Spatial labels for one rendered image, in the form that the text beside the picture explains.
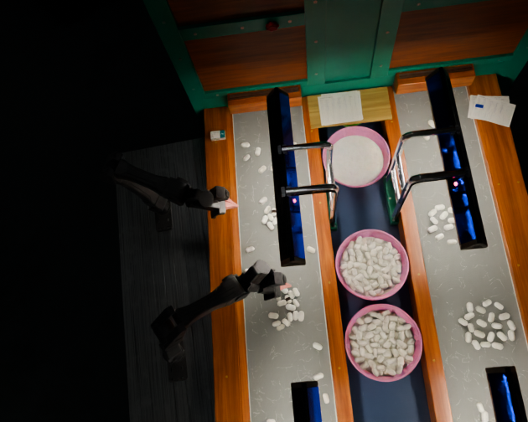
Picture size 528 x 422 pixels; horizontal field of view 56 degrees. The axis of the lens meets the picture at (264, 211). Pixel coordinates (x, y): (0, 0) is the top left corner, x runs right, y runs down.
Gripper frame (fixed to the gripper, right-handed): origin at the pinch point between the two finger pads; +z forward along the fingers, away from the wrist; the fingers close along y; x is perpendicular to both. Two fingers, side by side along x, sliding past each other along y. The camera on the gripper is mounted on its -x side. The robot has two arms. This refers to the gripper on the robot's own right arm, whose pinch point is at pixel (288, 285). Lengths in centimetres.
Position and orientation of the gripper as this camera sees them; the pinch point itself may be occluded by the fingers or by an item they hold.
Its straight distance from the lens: 180.8
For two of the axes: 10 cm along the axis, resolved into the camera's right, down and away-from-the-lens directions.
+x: -5.7, 3.1, 7.6
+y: -0.6, -9.4, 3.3
